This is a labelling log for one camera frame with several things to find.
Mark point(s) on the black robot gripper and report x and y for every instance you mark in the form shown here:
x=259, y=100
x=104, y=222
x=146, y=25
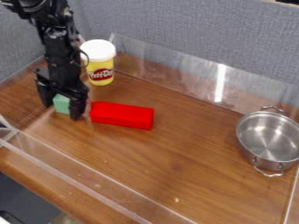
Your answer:
x=60, y=77

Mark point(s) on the red rectangular block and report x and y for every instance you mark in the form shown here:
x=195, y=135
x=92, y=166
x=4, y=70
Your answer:
x=122, y=115

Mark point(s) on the green foam cube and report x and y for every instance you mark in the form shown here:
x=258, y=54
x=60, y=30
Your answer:
x=62, y=104

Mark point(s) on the yellow Play-Doh can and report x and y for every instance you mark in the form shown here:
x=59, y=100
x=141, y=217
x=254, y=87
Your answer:
x=98, y=55

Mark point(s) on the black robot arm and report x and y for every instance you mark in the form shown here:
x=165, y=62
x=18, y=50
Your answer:
x=52, y=18

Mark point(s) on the stainless steel pot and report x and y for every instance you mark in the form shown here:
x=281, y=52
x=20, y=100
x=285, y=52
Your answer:
x=269, y=140

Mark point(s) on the clear acrylic table barrier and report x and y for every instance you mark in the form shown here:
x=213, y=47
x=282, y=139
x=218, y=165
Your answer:
x=177, y=174

